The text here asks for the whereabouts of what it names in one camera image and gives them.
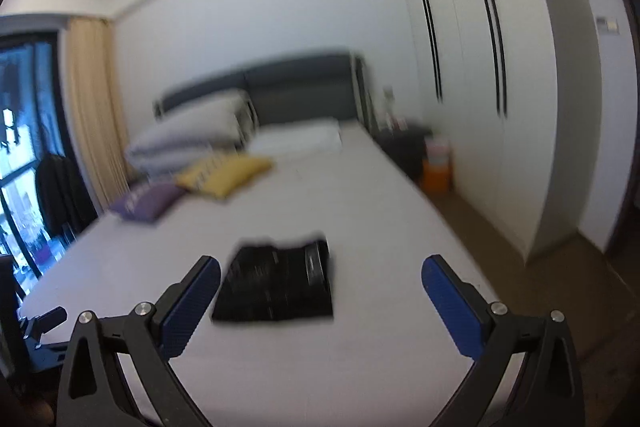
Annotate beige curtain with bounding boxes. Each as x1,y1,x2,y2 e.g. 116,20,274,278
65,18,132,214

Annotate black hanging jacket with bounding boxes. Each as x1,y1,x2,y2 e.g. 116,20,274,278
36,153,99,241

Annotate dark nightstand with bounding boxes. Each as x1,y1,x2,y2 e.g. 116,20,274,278
375,124,434,180

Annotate black pants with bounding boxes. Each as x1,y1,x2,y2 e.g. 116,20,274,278
211,234,335,323

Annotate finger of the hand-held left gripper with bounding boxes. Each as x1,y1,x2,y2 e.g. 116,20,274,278
20,305,69,339
27,341,69,366

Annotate white wardrobe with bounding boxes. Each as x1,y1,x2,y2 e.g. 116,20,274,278
392,0,592,264

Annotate orange box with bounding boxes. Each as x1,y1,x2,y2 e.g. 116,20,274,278
420,157,454,194

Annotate white pillow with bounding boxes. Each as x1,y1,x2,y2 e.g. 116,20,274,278
248,118,344,156

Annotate white pink box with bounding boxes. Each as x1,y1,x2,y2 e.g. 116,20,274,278
425,134,452,162

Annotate grey headboard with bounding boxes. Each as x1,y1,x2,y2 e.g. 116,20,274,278
154,51,377,134

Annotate yellow cushion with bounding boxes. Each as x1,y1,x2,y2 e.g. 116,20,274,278
176,153,275,199

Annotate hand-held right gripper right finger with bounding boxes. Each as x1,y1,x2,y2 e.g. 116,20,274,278
421,254,586,427

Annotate white pillows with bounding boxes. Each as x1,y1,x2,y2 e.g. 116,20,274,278
125,88,257,178

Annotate purple cushion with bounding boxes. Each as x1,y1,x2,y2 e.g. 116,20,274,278
107,183,186,223

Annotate white bed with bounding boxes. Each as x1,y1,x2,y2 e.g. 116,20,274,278
17,119,502,427

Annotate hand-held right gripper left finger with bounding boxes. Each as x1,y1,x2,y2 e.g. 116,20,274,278
56,255,222,427

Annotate glass window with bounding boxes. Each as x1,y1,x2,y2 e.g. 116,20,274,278
0,28,99,282

